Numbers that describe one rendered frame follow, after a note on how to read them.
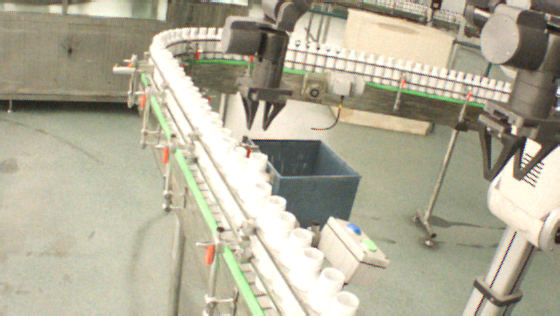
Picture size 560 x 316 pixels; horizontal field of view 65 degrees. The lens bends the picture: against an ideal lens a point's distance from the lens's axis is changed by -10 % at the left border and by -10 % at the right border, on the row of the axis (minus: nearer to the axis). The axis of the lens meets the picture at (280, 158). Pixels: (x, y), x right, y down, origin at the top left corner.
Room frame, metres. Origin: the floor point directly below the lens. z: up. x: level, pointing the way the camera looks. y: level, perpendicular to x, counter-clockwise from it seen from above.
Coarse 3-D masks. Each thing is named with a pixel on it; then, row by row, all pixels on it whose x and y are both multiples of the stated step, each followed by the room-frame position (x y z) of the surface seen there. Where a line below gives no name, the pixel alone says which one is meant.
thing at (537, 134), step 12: (516, 132) 0.62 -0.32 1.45; (528, 132) 0.55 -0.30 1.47; (540, 132) 0.55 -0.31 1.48; (552, 132) 0.56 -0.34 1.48; (540, 144) 0.58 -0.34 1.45; (552, 144) 0.57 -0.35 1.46; (516, 156) 0.61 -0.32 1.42; (540, 156) 0.57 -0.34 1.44; (516, 168) 0.60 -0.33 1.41; (528, 168) 0.58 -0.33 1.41
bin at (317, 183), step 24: (264, 144) 1.69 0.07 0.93; (288, 144) 1.74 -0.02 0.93; (312, 144) 1.79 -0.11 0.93; (288, 168) 1.75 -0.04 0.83; (312, 168) 1.80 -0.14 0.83; (336, 168) 1.67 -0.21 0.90; (288, 192) 1.41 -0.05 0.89; (312, 192) 1.45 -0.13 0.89; (336, 192) 1.49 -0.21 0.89; (312, 216) 1.46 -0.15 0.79; (336, 216) 1.51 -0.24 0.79
